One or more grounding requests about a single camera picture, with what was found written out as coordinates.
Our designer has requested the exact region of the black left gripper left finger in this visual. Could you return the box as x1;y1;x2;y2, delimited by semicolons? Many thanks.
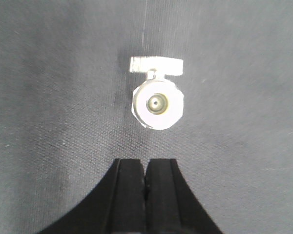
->
41;159;146;234

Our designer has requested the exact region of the white plastic valve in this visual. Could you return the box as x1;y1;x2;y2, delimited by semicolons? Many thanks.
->
129;56;184;130

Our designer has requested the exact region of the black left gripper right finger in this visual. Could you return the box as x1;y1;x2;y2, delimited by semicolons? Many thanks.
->
145;159;222;234

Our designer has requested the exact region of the dark grey conveyor belt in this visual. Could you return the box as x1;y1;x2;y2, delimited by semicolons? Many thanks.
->
0;0;293;234

